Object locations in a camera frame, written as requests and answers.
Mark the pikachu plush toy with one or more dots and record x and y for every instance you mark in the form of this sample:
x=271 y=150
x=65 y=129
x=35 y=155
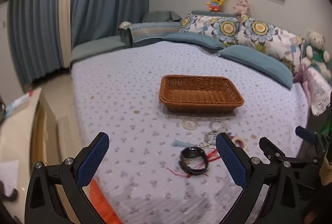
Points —
x=215 y=5

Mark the right floral pillow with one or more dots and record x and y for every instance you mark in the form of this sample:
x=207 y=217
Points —
x=273 y=41

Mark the pink plush toy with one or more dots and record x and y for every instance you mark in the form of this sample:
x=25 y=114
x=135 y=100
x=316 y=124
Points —
x=241 y=8

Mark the brown wicker basket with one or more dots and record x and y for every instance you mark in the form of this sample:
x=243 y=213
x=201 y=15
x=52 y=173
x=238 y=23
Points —
x=198 y=94

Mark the right teal pillow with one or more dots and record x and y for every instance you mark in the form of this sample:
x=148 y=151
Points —
x=259 y=62

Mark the light blue hair clip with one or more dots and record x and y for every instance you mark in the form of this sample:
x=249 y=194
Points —
x=179 y=143

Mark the folded teal blanket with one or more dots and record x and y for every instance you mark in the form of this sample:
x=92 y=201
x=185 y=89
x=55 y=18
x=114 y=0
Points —
x=154 y=26

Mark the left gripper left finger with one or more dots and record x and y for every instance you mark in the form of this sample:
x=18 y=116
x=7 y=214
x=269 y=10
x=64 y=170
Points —
x=43 y=203

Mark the left floral pillow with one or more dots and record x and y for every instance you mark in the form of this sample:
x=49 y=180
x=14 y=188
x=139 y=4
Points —
x=224 y=29

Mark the floral pillow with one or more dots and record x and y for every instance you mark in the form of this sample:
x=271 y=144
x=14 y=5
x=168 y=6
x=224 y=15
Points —
x=224 y=29
x=273 y=41

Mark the blue curtain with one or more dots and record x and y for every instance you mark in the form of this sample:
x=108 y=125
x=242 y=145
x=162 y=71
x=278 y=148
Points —
x=42 y=33

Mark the pink ruffled pillow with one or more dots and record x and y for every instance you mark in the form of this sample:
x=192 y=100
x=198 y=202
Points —
x=316 y=88

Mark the teal pillow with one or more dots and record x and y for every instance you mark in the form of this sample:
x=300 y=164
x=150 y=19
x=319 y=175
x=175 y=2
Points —
x=196 y=39
x=259 y=62

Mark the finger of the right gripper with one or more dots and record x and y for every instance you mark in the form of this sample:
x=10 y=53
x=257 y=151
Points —
x=270 y=150
x=306 y=135

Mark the black wrist watch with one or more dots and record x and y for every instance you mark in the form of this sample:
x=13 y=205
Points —
x=194 y=161

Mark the white teddy bear green shirt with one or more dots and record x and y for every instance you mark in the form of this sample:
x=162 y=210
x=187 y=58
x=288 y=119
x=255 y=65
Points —
x=315 y=54

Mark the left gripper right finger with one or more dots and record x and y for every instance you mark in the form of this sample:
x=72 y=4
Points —
x=250 y=173

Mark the beige side table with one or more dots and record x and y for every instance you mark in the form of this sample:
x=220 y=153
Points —
x=27 y=137

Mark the silver chain jewelry pile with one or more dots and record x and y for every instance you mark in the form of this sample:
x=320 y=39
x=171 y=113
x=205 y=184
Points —
x=209 y=139

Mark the left teal pillow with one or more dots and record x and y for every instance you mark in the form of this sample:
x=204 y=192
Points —
x=196 y=39

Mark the lilac floral bedspread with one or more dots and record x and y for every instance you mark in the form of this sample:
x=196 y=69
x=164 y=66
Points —
x=118 y=93

